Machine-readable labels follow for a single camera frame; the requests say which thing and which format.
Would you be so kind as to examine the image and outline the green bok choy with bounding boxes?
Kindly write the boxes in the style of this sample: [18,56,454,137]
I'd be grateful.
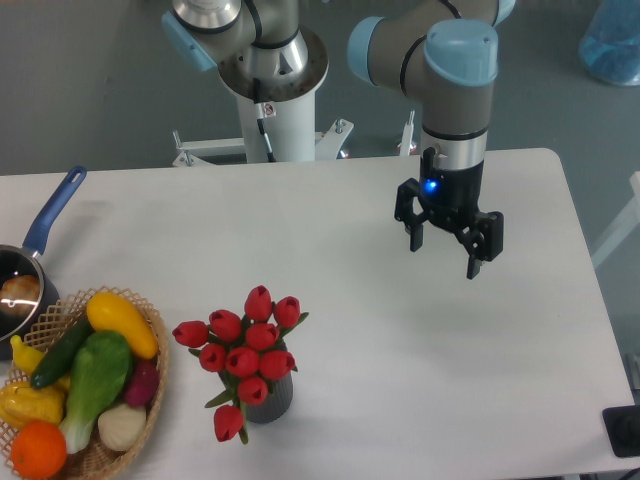
[59,331,133,455]

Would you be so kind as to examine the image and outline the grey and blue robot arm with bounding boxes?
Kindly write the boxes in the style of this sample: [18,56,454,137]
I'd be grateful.
[161,1,513,277]

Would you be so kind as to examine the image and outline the blue saucepan with handle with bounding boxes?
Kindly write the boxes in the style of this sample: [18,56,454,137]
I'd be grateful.
[1,166,87,361]

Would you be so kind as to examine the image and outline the white garlic bulb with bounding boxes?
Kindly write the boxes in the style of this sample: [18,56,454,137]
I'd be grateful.
[98,403,146,452]

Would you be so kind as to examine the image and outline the orange fruit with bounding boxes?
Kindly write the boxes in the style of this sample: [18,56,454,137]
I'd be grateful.
[10,421,67,479]

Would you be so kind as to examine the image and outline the white frame at right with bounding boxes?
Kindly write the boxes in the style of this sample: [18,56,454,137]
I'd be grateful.
[591,171,639,269]

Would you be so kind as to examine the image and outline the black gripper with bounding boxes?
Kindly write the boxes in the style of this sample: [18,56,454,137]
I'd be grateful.
[394,147,504,279]

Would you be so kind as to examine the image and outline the blue translucent bag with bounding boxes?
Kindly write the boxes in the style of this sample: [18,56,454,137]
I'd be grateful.
[578,1,639,87]

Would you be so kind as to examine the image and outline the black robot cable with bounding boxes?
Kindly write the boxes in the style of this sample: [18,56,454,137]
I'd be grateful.
[252,78,277,164]

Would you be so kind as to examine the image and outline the black device at edge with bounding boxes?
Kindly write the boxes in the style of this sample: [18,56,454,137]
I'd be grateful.
[602,405,640,458]

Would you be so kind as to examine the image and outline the woven wicker basket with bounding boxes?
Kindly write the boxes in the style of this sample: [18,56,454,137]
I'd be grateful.
[0,285,170,480]

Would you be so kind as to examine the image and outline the red tulip bouquet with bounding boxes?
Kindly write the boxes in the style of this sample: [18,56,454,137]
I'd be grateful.
[172,285,308,444]

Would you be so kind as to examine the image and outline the green cucumber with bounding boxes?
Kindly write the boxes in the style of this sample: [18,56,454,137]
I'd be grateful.
[30,317,94,389]

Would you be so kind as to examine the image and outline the yellow squash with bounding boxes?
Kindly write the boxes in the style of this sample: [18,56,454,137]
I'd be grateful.
[86,292,159,360]

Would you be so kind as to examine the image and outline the dark grey ribbed vase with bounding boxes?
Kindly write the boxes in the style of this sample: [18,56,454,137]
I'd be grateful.
[219,341,297,424]

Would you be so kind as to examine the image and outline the yellow bell pepper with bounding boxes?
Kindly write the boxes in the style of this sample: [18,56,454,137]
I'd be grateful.
[1,381,66,430]

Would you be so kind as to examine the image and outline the purple radish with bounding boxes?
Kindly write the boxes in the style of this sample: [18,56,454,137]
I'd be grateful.
[123,360,160,407]

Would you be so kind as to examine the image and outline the yellow banana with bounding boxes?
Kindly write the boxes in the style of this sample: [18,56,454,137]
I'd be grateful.
[10,335,45,376]

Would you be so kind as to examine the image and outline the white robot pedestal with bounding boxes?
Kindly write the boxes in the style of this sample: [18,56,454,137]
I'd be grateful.
[171,25,421,168]

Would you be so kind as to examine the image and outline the fried food in pan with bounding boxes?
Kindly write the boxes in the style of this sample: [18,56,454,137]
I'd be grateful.
[1,275,40,317]

